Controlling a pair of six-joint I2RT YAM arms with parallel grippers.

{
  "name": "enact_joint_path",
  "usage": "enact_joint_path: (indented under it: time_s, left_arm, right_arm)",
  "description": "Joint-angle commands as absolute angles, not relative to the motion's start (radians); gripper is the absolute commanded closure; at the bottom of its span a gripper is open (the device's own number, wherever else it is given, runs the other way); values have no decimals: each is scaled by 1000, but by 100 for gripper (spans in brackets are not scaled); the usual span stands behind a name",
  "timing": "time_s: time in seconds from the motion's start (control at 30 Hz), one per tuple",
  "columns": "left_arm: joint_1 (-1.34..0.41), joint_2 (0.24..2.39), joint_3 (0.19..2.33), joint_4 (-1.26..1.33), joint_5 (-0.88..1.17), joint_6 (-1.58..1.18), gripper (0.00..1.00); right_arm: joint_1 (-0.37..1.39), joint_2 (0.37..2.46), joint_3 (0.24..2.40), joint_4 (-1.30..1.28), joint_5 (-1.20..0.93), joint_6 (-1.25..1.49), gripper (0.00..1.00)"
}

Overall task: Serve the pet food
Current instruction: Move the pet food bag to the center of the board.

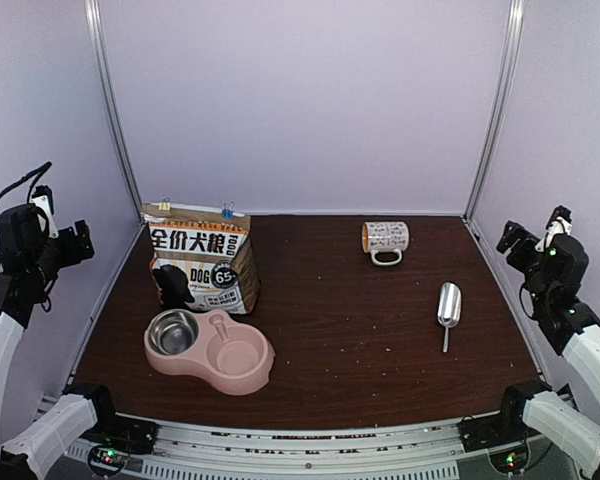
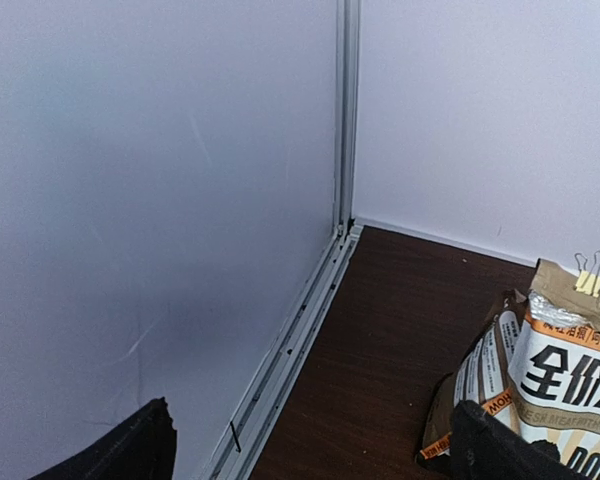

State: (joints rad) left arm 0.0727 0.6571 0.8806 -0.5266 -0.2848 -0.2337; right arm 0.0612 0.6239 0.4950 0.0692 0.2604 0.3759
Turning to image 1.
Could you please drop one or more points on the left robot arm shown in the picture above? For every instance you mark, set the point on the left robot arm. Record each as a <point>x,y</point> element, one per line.
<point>32,252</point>

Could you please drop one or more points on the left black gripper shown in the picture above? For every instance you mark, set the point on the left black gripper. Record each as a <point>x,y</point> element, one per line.
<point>73,254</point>

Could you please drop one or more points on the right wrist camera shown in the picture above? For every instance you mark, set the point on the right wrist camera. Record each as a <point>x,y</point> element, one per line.
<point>560,222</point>

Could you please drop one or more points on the dog food bag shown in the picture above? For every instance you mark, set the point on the dog food bag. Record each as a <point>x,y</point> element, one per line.
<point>201,260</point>

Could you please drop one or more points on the pink double pet bowl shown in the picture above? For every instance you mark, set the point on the pink double pet bowl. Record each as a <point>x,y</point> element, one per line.
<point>232,357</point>

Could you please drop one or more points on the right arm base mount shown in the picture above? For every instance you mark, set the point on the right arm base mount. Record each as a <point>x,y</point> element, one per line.
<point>504,434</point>

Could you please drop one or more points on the patterned ceramic mug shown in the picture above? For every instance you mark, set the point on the patterned ceramic mug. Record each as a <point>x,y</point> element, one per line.
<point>385,242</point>

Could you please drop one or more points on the front aluminium rail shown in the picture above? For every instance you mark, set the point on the front aluminium rail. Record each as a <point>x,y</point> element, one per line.
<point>306,436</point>

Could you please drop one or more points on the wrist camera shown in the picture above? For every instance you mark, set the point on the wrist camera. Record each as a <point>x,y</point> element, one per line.
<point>42,199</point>
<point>560,222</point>

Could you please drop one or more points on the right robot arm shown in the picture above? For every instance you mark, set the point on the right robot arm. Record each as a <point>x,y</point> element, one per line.
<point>553,267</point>

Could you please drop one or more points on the steel bowl insert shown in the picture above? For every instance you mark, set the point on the steel bowl insert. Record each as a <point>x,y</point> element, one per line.
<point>172,332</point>

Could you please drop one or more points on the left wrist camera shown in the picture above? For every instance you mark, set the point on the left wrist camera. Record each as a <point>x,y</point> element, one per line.
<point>42,199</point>

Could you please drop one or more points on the metal scoop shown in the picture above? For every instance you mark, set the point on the metal scoop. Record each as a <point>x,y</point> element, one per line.
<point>449,310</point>

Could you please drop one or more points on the yellow binder clip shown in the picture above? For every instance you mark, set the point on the yellow binder clip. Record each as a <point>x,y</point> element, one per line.
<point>165,204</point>

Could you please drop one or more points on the blue binder clip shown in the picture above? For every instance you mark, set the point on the blue binder clip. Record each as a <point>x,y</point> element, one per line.
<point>228,210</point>

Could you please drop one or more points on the left aluminium frame post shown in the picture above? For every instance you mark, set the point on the left aluminium frame post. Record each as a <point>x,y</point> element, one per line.
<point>97,37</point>

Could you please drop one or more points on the right aluminium frame post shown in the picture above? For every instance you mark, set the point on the right aluminium frame post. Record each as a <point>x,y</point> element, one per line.
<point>505,79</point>

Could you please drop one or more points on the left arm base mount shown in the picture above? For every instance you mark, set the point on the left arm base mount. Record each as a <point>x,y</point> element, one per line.
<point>115,437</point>

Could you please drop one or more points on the aluminium frame post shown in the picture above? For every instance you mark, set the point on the aluminium frame post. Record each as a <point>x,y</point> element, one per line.
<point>505,79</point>
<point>97,37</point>

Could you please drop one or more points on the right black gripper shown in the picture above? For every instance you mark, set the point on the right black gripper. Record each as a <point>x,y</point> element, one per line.
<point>507,240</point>

